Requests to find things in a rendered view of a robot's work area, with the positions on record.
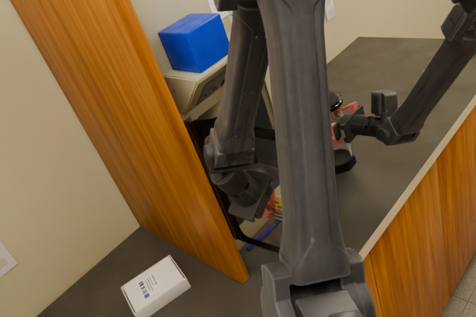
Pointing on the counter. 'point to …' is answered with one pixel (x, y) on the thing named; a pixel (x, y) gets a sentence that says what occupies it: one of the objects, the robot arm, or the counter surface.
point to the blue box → (195, 42)
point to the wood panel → (122, 100)
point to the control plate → (212, 86)
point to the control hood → (192, 83)
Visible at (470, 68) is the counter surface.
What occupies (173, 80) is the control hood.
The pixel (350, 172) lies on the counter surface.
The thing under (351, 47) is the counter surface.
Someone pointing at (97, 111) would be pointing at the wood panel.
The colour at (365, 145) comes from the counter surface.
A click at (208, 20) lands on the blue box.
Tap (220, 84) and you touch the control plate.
